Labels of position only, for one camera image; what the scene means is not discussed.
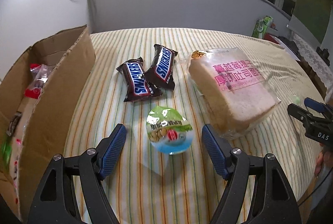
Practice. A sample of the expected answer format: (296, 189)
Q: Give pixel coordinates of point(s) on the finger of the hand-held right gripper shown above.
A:
(314, 105)
(299, 112)

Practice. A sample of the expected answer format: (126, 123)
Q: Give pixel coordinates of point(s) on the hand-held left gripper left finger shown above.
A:
(111, 153)

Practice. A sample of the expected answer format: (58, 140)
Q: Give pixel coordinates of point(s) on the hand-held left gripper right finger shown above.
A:
(214, 153)

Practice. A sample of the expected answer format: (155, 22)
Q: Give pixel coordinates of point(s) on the green lid jelly cup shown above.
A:
(166, 130)

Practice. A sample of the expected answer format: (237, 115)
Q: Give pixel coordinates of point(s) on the brown cardboard box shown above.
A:
(52, 109)

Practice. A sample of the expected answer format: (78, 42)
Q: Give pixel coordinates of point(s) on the clear red-edged snack packet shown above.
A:
(40, 73)
(32, 91)

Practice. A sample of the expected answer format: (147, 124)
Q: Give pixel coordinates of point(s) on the person's right hand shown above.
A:
(320, 160)

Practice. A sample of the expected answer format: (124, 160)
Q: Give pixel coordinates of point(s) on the white lace tablecloth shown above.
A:
(312, 57)

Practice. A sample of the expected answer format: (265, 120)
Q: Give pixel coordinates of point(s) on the dark ornament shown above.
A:
(323, 55)

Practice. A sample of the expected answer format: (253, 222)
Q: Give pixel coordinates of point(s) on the sliced bread package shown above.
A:
(234, 94)

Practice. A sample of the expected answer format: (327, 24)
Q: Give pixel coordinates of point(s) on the dark cloth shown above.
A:
(288, 45)

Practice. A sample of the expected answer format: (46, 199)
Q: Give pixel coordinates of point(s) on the brown chocolate bar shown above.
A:
(162, 65)
(135, 81)

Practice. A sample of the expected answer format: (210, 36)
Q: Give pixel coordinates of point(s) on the red cardboard box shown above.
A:
(271, 38)

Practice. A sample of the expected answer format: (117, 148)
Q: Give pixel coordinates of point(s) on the green gift bag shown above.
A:
(262, 25)

